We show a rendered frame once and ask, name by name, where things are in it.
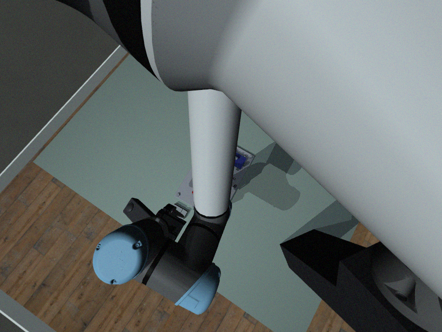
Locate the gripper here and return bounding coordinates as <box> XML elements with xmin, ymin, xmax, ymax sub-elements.
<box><xmin>155</xmin><ymin>204</ymin><xmax>186</xmax><ymax>241</ymax></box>

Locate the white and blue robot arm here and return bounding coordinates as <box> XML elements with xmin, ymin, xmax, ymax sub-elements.
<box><xmin>57</xmin><ymin>0</ymin><xmax>442</xmax><ymax>332</ymax></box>

